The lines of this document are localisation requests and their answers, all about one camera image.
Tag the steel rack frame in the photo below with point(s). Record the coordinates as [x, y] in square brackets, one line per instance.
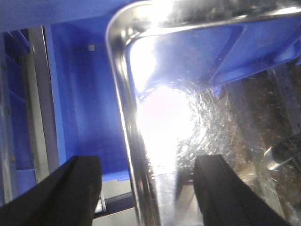
[28, 141]

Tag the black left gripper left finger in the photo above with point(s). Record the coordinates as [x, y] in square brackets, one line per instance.
[67, 197]

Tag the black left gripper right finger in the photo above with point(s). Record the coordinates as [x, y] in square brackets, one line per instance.
[225, 200]

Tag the blue upper centre bin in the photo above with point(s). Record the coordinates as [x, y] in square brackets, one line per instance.
[211, 41]

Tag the silver metal tray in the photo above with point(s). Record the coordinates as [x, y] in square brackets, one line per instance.
[254, 123]

